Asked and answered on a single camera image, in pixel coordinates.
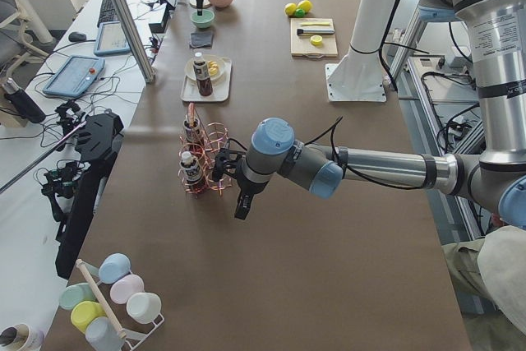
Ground bamboo cutting board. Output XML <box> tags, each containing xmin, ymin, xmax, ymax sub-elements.
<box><xmin>290</xmin><ymin>17</ymin><xmax>339</xmax><ymax>58</ymax></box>

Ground steel muddler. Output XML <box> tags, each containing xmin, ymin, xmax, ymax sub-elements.
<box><xmin>296</xmin><ymin>27</ymin><xmax>335</xmax><ymax>36</ymax></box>

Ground yellow lemon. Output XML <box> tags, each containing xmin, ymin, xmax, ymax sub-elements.
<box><xmin>284</xmin><ymin>2</ymin><xmax>298</xmax><ymax>16</ymax></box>
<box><xmin>298</xmin><ymin>0</ymin><xmax>312</xmax><ymax>13</ymax></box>

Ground aluminium frame post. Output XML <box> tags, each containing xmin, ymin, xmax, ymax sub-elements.
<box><xmin>112</xmin><ymin>0</ymin><xmax>155</xmax><ymax>83</ymax></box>

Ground blue teach pendant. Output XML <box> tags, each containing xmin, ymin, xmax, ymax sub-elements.
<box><xmin>42</xmin><ymin>56</ymin><xmax>105</xmax><ymax>98</ymax></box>
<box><xmin>94</xmin><ymin>21</ymin><xmax>131</xmax><ymax>57</ymax></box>

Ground green lime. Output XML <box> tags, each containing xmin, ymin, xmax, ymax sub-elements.
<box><xmin>293</xmin><ymin>8</ymin><xmax>306</xmax><ymax>18</ymax></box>

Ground braided ring pastry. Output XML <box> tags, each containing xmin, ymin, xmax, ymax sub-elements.
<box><xmin>207</xmin><ymin>61</ymin><xmax>219</xmax><ymax>77</ymax></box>

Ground person in beige clothes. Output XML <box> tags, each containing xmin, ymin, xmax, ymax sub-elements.
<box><xmin>442</xmin><ymin>225</ymin><xmax>525</xmax><ymax>350</ymax></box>

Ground copper wire bottle rack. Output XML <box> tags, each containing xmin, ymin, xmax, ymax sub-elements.
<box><xmin>178</xmin><ymin>103</ymin><xmax>233</xmax><ymax>196</ymax></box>

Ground green ceramic bowl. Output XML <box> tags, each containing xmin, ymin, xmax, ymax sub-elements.
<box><xmin>191</xmin><ymin>9</ymin><xmax>215</xmax><ymax>29</ymax></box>

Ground black keyboard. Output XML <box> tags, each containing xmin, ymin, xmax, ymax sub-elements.
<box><xmin>97</xmin><ymin>0</ymin><xmax>119</xmax><ymax>26</ymax></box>

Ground middle tea bottle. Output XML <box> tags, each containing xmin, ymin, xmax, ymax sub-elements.
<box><xmin>180</xmin><ymin>151</ymin><xmax>206</xmax><ymax>194</ymax></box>

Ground grey folded cloth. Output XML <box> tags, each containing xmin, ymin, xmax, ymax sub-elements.
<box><xmin>189</xmin><ymin>31</ymin><xmax>214</xmax><ymax>48</ymax></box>

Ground yellow plastic knife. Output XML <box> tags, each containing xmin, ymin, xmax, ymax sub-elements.
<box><xmin>300</xmin><ymin>21</ymin><xmax>331</xmax><ymax>26</ymax></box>

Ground white plate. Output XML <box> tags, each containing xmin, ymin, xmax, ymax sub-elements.
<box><xmin>184</xmin><ymin>54</ymin><xmax>226</xmax><ymax>82</ymax></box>

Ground black water bottle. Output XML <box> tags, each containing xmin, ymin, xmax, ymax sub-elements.
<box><xmin>1</xmin><ymin>77</ymin><xmax>46</xmax><ymax>123</ymax></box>

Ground black computer mouse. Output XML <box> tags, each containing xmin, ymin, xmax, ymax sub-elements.
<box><xmin>68</xmin><ymin>31</ymin><xmax>87</xmax><ymax>43</ymax></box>

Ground black camera stand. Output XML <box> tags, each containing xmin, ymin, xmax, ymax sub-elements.
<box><xmin>55</xmin><ymin>112</ymin><xmax>123</xmax><ymax>279</ymax></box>

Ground pastel cup rack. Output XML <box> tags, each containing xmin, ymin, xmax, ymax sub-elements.
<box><xmin>58</xmin><ymin>253</ymin><xmax>165</xmax><ymax>350</ymax></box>

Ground upper yellow lemon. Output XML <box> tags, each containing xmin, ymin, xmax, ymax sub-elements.
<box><xmin>298</xmin><ymin>0</ymin><xmax>312</xmax><ymax>13</ymax></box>

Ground lower yellow lemon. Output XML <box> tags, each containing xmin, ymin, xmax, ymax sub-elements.
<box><xmin>284</xmin><ymin>2</ymin><xmax>298</xmax><ymax>16</ymax></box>

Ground tea bottle white cap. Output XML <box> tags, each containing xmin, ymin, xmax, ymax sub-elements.
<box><xmin>193</xmin><ymin>52</ymin><xmax>213</xmax><ymax>97</ymax></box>

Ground cream serving tray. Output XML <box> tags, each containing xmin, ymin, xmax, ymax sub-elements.
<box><xmin>180</xmin><ymin>56</ymin><xmax>233</xmax><ymax>103</ymax></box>

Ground half lemon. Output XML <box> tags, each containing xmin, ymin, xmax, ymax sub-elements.
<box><xmin>310</xmin><ymin>35</ymin><xmax>323</xmax><ymax>47</ymax></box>

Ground outer tea bottle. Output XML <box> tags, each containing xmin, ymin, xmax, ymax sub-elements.
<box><xmin>183</xmin><ymin>115</ymin><xmax>204</xmax><ymax>154</ymax></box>

